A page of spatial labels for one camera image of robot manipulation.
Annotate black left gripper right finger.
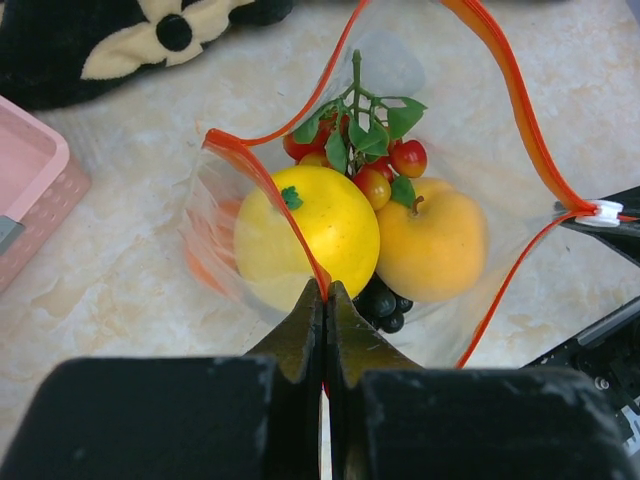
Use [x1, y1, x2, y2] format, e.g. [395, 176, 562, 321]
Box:
[324, 281, 422, 479]

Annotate yellow lemon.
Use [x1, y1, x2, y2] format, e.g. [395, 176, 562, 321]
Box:
[234, 166, 380, 311]

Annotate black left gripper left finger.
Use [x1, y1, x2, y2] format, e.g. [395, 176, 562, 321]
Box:
[239, 280, 323, 479]

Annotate pink plastic basket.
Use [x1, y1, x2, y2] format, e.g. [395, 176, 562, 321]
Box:
[1, 98, 91, 290]

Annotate clear zip bag orange zipper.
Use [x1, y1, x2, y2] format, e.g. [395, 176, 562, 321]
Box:
[181, 1, 636, 368]

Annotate red cherry sprig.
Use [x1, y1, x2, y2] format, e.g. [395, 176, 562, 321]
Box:
[283, 50, 428, 211]

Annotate dark grape bunch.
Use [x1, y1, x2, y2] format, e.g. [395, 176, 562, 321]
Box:
[353, 274, 414, 334]

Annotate black pillow cream flowers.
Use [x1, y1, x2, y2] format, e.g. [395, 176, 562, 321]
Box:
[1, 1, 294, 111]

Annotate orange persimmon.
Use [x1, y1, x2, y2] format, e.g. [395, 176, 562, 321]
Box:
[183, 199, 242, 300]

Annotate orange peach fruit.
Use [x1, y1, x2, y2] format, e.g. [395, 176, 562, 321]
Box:
[376, 177, 489, 303]

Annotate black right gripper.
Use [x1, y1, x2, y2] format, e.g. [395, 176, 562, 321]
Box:
[528, 186, 640, 445]

